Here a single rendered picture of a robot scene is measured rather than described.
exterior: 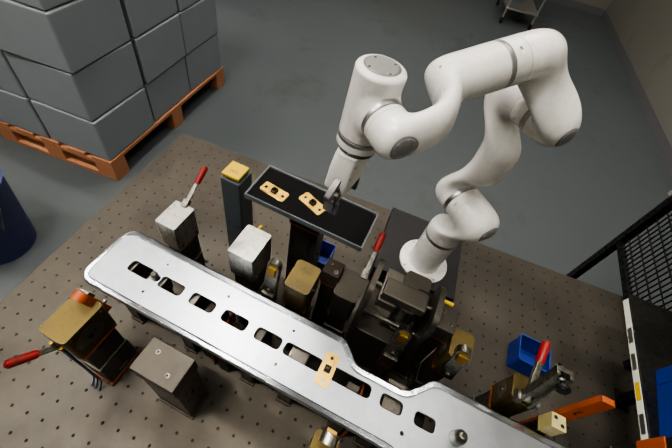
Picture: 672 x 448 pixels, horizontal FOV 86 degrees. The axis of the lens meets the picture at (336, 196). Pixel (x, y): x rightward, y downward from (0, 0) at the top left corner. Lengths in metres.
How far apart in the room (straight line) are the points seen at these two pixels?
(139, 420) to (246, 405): 0.30
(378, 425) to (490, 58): 0.83
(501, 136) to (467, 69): 0.35
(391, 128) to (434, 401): 0.74
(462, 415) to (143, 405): 0.89
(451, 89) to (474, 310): 1.11
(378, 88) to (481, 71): 0.20
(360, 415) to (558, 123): 0.79
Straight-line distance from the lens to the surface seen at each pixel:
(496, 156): 1.00
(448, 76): 0.64
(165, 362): 1.00
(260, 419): 1.28
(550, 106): 0.86
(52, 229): 2.70
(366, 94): 0.57
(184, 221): 1.16
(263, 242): 1.02
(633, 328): 1.47
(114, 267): 1.19
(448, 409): 1.07
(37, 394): 1.45
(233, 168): 1.13
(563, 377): 1.00
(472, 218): 1.13
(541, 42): 0.79
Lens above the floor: 1.97
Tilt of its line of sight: 48 degrees down
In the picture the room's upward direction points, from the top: 13 degrees clockwise
